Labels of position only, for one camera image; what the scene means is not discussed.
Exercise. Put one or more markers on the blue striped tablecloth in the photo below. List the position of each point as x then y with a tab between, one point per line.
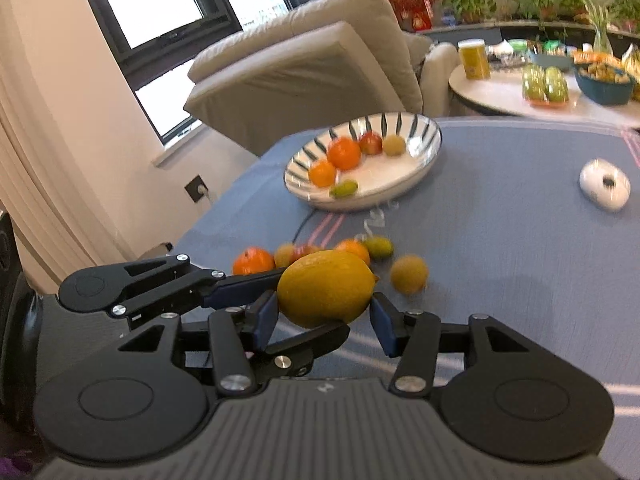
500	260

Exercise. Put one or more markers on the striped ceramic plate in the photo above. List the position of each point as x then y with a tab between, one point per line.
390	177

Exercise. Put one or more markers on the blue bowl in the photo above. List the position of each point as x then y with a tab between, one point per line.
602	92

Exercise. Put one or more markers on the beige recliner armchair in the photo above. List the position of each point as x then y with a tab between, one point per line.
300	70

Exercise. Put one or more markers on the pile of longans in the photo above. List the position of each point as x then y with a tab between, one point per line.
602	72

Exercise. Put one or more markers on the red berry branch decoration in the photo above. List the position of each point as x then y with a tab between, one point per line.
410	2

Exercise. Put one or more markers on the yellow lemon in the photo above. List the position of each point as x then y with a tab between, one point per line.
327	287

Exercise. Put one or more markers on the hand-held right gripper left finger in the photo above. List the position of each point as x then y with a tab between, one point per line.
262	322

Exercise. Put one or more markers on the person's purple clothing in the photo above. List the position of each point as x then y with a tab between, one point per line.
15	467

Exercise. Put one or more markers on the black framed window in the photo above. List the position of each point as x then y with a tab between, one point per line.
115	35

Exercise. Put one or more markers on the small red apple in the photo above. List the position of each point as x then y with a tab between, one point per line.
370	143
306	250

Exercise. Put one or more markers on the orange woven basket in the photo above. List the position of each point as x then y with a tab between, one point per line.
590	56

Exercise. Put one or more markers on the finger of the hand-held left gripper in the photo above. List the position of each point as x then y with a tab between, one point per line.
320	341
245	285

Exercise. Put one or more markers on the bunch of bananas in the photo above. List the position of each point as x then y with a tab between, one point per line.
632	62

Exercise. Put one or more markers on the dark wall socket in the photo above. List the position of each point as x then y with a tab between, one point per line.
196	188

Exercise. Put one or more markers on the cream curtain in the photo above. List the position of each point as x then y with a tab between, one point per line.
50	200

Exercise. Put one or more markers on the round white side table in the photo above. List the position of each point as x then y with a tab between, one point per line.
500	95

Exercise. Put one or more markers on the grey television cabinet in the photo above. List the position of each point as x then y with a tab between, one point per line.
445	35

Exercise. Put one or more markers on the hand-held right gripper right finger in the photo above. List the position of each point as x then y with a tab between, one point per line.
382	325

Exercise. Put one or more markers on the packaged green apples tray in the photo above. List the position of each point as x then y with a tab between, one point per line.
545	85

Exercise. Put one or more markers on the green potted plant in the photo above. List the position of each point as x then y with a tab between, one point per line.
550	0
467	2
625	12

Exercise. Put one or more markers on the glass vase with green plant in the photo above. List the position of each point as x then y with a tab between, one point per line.
601	35

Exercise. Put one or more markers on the white round device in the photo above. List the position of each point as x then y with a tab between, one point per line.
595	187

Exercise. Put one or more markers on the orange tangerine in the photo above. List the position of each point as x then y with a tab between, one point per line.
352	251
322	173
343	153
252	261

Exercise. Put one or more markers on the yellow can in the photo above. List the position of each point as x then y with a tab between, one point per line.
475	60

